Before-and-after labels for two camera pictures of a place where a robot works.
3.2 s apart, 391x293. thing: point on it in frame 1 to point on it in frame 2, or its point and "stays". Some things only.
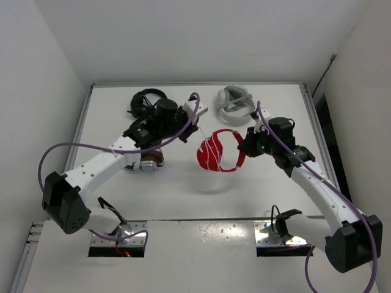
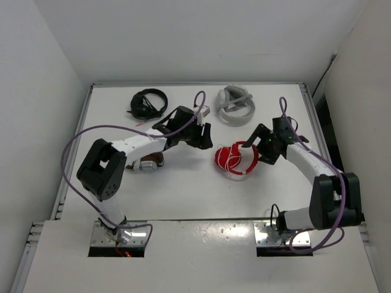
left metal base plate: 131,228 stays
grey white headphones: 234,105 stays
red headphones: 209,151 to 229,158
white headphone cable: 206,141 to 219,147
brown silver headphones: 149,161 stays
